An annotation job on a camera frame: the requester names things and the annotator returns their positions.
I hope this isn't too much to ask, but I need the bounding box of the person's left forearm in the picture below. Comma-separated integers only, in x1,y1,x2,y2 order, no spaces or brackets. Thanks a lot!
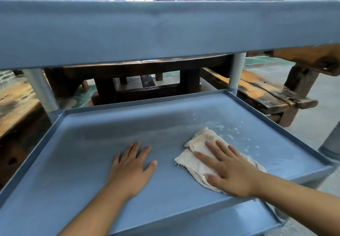
57,184,136,236

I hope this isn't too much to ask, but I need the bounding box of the person's left hand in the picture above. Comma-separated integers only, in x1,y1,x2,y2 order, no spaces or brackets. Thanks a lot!
106,141,158,201

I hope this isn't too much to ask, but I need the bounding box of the person's right hand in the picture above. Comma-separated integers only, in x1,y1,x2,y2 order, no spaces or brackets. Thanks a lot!
193,139,262,198

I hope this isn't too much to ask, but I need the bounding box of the rustic wooden bench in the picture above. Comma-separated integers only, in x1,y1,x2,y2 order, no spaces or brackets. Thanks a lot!
0,69,90,189
200,44,340,128

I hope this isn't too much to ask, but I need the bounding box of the white cleaning cloth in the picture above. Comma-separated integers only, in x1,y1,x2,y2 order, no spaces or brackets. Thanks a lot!
174,127,267,195

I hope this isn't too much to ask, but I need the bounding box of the rustic wooden table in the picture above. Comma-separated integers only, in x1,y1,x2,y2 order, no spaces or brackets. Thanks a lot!
44,54,234,106

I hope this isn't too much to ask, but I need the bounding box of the blue plastic cart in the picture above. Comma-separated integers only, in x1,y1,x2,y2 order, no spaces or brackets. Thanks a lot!
0,0,340,236

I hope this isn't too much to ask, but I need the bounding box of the person's right forearm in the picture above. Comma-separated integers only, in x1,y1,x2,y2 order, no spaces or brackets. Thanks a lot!
249,170,340,236

